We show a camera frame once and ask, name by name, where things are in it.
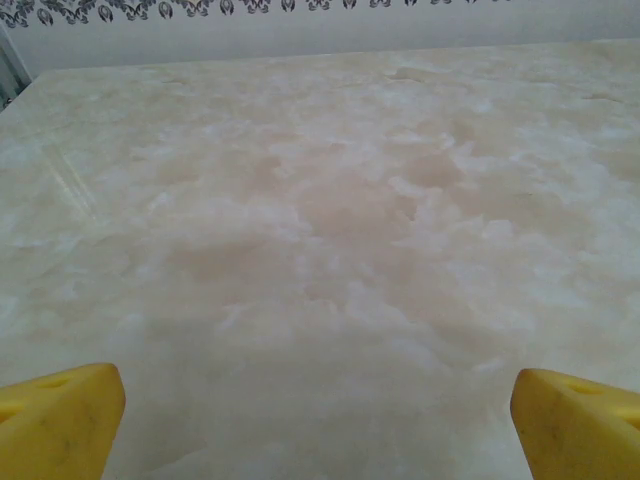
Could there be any aluminium frame post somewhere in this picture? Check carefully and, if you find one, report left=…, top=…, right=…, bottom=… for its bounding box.
left=0, top=23, right=34, bottom=110

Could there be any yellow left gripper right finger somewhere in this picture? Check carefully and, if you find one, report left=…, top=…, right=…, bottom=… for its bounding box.
left=509, top=368, right=640, bottom=480

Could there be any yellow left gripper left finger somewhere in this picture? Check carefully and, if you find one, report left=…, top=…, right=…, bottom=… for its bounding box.
left=0, top=362, right=127, bottom=480

